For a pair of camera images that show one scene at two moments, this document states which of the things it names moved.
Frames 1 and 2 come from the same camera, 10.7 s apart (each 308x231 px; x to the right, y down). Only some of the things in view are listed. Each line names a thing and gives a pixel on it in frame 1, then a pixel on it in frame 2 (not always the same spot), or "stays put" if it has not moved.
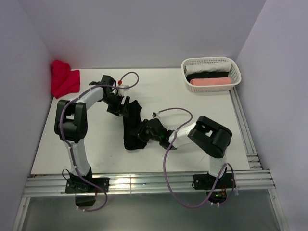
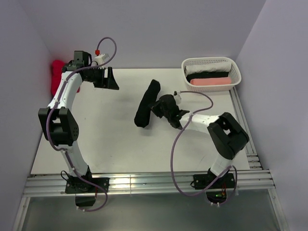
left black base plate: (80, 185) stays put
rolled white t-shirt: (223, 67) stays put
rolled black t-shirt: (191, 75) stays put
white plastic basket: (235, 75) stays put
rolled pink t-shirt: (211, 81) stays put
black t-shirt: (131, 121) -> (142, 116)
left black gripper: (122, 109) -> (108, 83)
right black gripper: (139, 132) -> (155, 109)
